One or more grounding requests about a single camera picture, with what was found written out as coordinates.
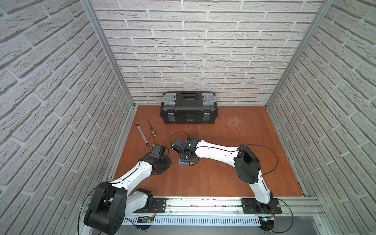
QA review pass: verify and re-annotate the blue long lego brick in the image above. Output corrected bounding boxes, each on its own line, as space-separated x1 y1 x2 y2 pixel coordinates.
179 159 191 165

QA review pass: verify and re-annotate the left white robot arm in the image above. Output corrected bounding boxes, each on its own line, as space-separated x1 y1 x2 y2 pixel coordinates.
83 155 172 235

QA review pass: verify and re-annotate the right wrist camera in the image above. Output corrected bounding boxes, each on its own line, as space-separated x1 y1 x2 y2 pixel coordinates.
171 138 189 153

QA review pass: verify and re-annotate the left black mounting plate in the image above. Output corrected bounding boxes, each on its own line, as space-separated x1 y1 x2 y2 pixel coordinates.
135 197 167 214

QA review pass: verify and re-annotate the silver combination wrench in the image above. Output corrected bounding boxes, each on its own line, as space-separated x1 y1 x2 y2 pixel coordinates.
135 123 150 147

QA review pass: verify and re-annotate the black plastic toolbox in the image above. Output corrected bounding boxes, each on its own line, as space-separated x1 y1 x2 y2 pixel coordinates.
160 91 218 124

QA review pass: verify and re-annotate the yellow black screwdriver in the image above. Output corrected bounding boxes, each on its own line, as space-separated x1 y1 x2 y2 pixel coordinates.
147 119 156 137

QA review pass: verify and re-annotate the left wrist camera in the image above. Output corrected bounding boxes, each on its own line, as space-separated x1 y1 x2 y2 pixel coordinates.
149 144 166 160

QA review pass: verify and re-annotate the black mounting plate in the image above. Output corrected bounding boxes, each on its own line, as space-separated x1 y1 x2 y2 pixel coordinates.
241 198 282 214
135 197 167 214

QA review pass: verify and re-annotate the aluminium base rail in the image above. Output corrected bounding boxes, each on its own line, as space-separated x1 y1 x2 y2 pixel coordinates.
156 196 326 217

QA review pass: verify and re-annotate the white slotted cable duct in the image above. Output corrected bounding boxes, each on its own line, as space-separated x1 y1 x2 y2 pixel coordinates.
122 215 260 226

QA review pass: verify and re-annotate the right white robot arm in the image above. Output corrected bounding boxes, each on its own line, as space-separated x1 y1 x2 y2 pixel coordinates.
171 137 274 213

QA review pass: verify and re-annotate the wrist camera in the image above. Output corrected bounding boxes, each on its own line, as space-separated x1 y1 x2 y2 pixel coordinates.
149 144 166 160
171 138 189 153

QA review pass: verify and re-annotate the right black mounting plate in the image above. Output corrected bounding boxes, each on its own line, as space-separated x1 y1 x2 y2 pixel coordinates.
241 198 282 214

